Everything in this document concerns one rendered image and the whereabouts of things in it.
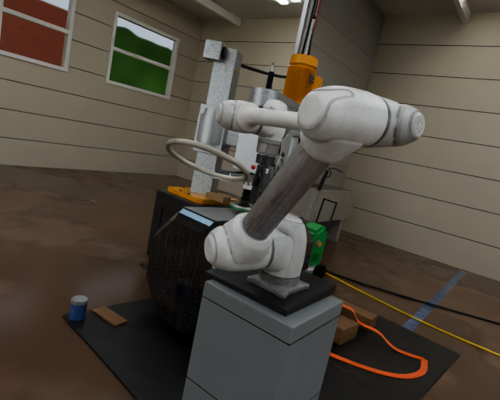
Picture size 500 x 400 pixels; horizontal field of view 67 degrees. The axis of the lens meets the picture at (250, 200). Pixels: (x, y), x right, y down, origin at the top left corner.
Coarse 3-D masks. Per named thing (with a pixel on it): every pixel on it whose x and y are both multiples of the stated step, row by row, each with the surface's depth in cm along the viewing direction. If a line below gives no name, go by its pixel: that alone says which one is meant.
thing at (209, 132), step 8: (200, 120) 328; (208, 120) 323; (216, 120) 322; (200, 128) 328; (208, 128) 324; (216, 128) 324; (200, 136) 328; (208, 136) 325; (216, 136) 325; (232, 136) 329; (216, 144) 328; (224, 144) 330; (232, 144) 330
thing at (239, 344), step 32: (224, 288) 140; (224, 320) 138; (256, 320) 129; (288, 320) 125; (320, 320) 137; (192, 352) 147; (224, 352) 138; (256, 352) 129; (288, 352) 122; (320, 352) 146; (192, 384) 147; (224, 384) 138; (256, 384) 129; (288, 384) 129; (320, 384) 155
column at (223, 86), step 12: (228, 48) 321; (228, 60) 322; (240, 60) 335; (216, 72) 325; (228, 72) 323; (216, 84) 326; (228, 84) 324; (216, 96) 327; (228, 96) 325; (204, 156) 336; (216, 156) 333; (216, 168) 338; (192, 180) 340; (204, 180) 338; (216, 180) 347; (192, 192) 342; (204, 192) 339; (216, 192) 356
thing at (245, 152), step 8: (240, 136) 262; (248, 136) 260; (256, 136) 257; (240, 144) 262; (248, 144) 260; (256, 144) 258; (240, 152) 263; (248, 152) 260; (256, 152) 258; (240, 160) 263; (248, 160) 261; (248, 168) 261
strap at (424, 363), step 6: (348, 306) 303; (354, 312) 301; (360, 324) 298; (396, 348) 290; (330, 354) 264; (408, 354) 287; (342, 360) 259; (348, 360) 260; (426, 360) 283; (360, 366) 257; (366, 366) 258; (426, 366) 275; (378, 372) 253; (384, 372) 255; (414, 372) 263; (420, 372) 264; (402, 378) 253; (408, 378) 254
